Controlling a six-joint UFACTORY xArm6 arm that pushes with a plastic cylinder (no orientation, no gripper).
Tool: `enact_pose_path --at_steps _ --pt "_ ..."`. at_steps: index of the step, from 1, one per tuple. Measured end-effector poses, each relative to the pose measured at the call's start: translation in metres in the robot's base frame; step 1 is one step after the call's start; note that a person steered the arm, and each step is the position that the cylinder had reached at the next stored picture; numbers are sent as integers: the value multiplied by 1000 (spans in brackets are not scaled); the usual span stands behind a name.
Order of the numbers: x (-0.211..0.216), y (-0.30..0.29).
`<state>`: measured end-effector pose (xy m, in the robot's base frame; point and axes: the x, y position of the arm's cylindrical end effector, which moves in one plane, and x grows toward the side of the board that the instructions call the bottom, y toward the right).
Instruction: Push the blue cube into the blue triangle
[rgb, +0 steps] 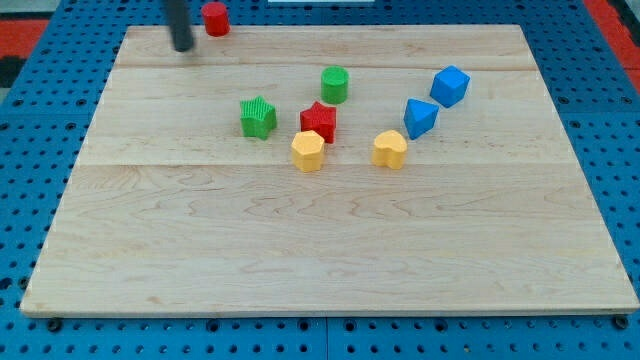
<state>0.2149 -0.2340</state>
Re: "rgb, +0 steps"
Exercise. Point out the blue triangle block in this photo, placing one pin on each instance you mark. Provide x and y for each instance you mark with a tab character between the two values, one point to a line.
419	117

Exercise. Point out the blue cube block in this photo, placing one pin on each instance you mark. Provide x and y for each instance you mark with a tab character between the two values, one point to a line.
449	86

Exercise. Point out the yellow hexagon block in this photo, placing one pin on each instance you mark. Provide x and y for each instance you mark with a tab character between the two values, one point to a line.
307	151

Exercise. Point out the light wooden board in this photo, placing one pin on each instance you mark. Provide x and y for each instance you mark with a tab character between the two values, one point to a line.
171	212

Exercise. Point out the red star block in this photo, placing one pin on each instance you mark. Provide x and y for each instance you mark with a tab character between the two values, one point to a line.
320	118

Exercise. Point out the yellow heart block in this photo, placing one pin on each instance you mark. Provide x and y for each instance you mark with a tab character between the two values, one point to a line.
390	150

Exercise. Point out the green star block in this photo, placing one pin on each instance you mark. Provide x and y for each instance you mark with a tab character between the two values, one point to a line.
258	118

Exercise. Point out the green cylinder block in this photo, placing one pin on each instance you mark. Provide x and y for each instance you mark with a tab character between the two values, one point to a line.
334	85

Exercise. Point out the red cylinder block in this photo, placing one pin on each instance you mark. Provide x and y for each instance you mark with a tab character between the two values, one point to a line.
216	19

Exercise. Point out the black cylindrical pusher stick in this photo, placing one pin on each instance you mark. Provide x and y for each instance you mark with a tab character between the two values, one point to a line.
179	24

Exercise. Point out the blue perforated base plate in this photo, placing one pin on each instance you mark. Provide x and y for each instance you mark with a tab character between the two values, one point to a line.
45	115

